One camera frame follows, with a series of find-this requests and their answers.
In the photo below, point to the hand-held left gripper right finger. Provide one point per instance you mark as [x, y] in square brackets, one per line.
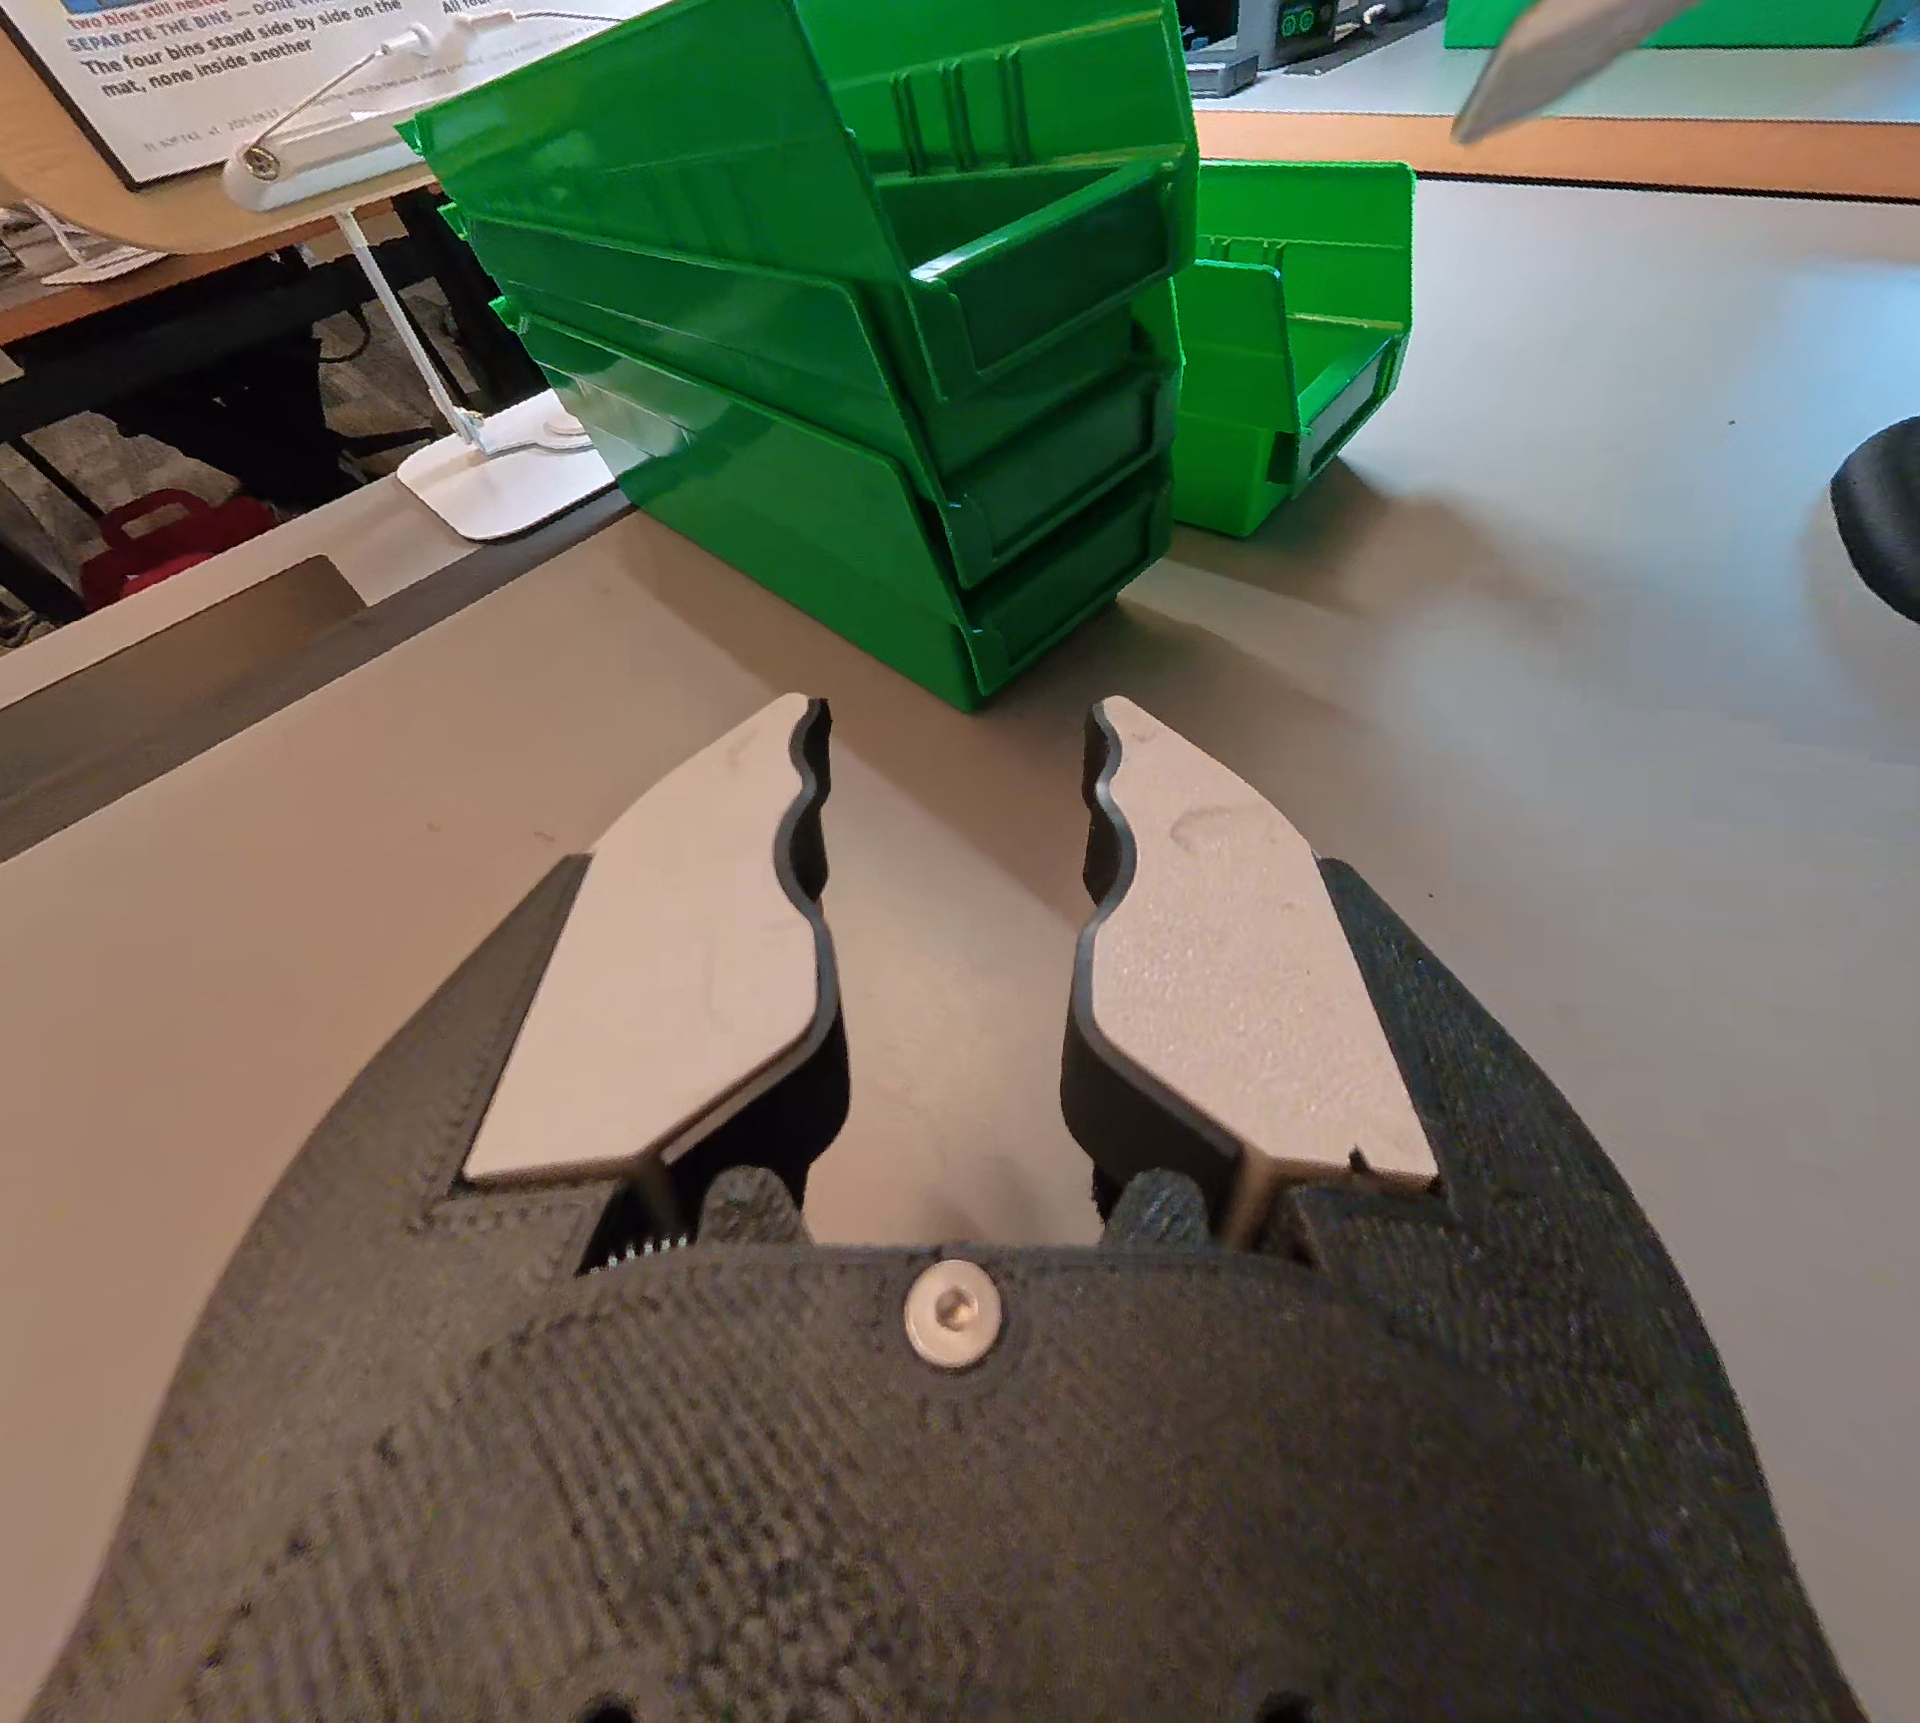
[1245, 973]

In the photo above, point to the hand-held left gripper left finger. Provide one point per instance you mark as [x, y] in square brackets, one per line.
[675, 973]

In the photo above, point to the green plastic bin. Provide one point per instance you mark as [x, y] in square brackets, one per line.
[675, 132]
[675, 312]
[1230, 402]
[781, 507]

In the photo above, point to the grey device with green buttons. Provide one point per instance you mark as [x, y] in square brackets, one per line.
[1290, 6]

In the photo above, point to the white sign stand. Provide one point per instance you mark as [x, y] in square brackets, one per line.
[511, 477]

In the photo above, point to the wooden side table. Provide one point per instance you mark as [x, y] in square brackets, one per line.
[150, 290]

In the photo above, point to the white clip bar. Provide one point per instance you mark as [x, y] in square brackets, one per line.
[301, 170]

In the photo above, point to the wooden sign board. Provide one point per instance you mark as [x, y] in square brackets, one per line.
[61, 162]

